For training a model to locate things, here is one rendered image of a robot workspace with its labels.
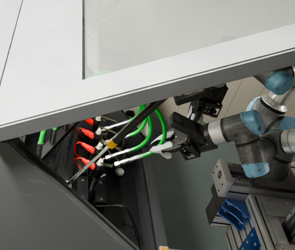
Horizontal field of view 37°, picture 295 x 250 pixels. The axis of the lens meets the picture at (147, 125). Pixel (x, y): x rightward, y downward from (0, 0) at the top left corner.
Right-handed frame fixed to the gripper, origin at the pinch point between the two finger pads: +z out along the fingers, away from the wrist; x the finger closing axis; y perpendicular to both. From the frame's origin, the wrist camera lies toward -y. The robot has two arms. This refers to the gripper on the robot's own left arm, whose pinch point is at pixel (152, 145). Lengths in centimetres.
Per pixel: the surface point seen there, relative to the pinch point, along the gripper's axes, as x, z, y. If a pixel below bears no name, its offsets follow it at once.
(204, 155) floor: 134, 64, 156
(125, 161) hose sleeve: -4.4, 9.7, -0.4
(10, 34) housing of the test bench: -3, 11, -55
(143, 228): -10.9, 19.7, 29.4
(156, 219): -12.0, 10.7, 23.7
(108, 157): 1.0, 18.8, 1.2
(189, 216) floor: 65, 62, 136
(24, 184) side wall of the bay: -39, 6, -37
